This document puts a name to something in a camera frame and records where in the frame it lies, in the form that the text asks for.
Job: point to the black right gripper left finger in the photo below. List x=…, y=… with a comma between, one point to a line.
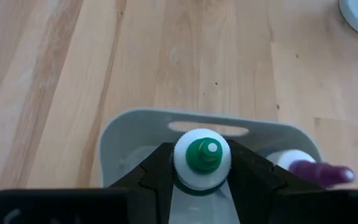
x=160, y=174

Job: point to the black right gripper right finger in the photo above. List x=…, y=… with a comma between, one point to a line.
x=250, y=174

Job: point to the large green food coloring bottle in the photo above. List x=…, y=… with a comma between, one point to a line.
x=202, y=155

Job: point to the grey plastic bin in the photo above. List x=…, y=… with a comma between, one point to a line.
x=135, y=133

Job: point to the large purple food coloring bottle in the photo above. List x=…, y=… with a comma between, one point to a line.
x=319, y=172

